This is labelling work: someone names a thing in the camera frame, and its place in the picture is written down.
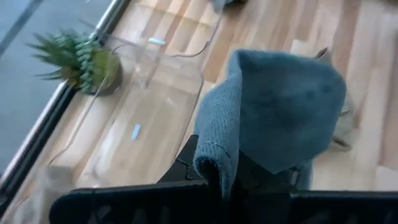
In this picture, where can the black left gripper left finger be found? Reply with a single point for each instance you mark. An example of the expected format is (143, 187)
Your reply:
(183, 165)

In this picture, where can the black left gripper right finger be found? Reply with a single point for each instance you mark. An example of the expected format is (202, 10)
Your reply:
(264, 179)

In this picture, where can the blue knit hat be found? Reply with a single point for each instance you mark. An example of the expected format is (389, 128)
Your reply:
(280, 109)

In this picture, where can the beige bucket hat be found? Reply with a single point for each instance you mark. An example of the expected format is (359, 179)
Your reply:
(345, 124)

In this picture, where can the clear plastic bin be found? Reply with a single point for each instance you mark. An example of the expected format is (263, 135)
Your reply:
(140, 109)
(177, 28)

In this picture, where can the green succulent plant in pot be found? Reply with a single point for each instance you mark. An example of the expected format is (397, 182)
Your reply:
(84, 62)

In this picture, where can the black aluminium table frame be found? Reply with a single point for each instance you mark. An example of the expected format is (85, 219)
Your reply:
(46, 124)

